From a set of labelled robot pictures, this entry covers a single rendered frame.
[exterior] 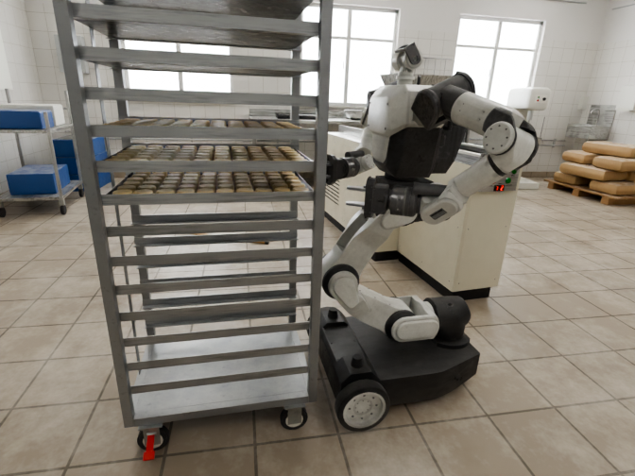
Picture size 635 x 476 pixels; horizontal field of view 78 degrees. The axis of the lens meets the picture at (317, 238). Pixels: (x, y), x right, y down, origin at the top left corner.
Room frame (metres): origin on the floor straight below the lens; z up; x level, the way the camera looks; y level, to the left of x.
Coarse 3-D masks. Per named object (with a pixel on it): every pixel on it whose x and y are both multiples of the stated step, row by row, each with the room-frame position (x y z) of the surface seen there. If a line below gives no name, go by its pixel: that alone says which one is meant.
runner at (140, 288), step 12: (264, 276) 1.12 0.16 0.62; (276, 276) 1.13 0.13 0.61; (288, 276) 1.13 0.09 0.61; (300, 276) 1.14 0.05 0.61; (120, 288) 1.02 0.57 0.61; (132, 288) 1.03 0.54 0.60; (144, 288) 1.03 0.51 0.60; (156, 288) 1.04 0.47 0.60; (168, 288) 1.05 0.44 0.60; (180, 288) 1.06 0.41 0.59; (192, 288) 1.07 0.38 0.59; (204, 288) 1.07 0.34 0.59
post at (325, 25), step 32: (320, 0) 1.14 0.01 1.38; (320, 32) 1.12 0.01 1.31; (320, 64) 1.12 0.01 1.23; (320, 96) 1.12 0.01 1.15; (320, 128) 1.12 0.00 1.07; (320, 160) 1.13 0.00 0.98; (320, 192) 1.13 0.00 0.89; (320, 224) 1.13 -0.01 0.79; (320, 256) 1.13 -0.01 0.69; (320, 288) 1.13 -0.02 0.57
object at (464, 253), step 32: (480, 192) 2.12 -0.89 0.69; (512, 192) 2.19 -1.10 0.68; (416, 224) 2.55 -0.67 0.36; (448, 224) 2.22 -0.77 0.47; (480, 224) 2.14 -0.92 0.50; (416, 256) 2.50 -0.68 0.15; (448, 256) 2.18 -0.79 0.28; (480, 256) 2.15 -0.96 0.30; (448, 288) 2.14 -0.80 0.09; (480, 288) 2.20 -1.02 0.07
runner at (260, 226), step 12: (108, 228) 1.02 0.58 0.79; (120, 228) 1.02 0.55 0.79; (132, 228) 1.03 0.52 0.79; (144, 228) 1.04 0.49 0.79; (156, 228) 1.05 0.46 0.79; (168, 228) 1.05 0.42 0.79; (180, 228) 1.06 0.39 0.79; (192, 228) 1.07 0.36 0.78; (204, 228) 1.08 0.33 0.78; (216, 228) 1.08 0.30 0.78; (228, 228) 1.09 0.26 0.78; (240, 228) 1.10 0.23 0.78; (252, 228) 1.11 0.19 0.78; (264, 228) 1.12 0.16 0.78; (276, 228) 1.13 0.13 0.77; (288, 228) 1.13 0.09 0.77; (300, 228) 1.14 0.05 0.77; (312, 228) 1.15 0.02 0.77
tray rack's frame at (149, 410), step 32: (64, 0) 0.99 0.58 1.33; (64, 32) 0.98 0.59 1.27; (64, 64) 0.98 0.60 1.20; (96, 64) 1.22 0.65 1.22; (96, 192) 0.99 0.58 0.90; (96, 224) 0.98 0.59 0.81; (96, 256) 0.98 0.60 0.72; (160, 352) 1.34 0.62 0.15; (192, 352) 1.35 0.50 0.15; (128, 384) 0.99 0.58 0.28; (224, 384) 1.16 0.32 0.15; (256, 384) 1.17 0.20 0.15; (288, 384) 1.18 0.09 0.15; (128, 416) 0.98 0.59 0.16; (160, 416) 1.01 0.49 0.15; (192, 416) 1.03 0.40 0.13; (288, 416) 1.10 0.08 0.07
